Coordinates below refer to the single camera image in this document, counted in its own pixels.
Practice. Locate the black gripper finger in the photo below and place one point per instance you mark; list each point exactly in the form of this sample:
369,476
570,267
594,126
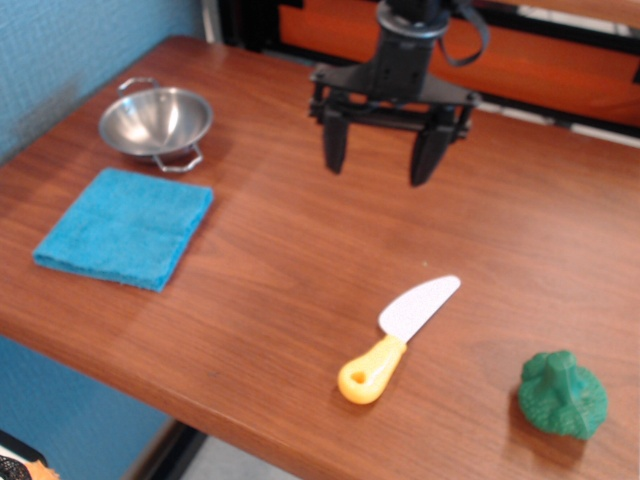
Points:
335,135
431,144

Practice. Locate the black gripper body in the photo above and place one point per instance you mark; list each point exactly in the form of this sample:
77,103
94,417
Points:
394,89

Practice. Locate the small stainless steel wok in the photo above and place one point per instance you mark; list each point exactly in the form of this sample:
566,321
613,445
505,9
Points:
158,124

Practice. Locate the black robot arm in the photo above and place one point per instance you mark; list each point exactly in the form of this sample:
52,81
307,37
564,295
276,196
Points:
397,13

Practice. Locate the folded blue cloth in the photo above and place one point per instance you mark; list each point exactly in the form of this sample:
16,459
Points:
127,228

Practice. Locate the green plastic toy broccoli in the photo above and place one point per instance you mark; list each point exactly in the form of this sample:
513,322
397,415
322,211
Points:
558,396

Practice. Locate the orange object bottom left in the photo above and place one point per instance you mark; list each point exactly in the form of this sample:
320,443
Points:
39,471

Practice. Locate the toy knife yellow handle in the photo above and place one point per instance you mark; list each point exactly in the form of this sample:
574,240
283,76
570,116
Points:
364,379

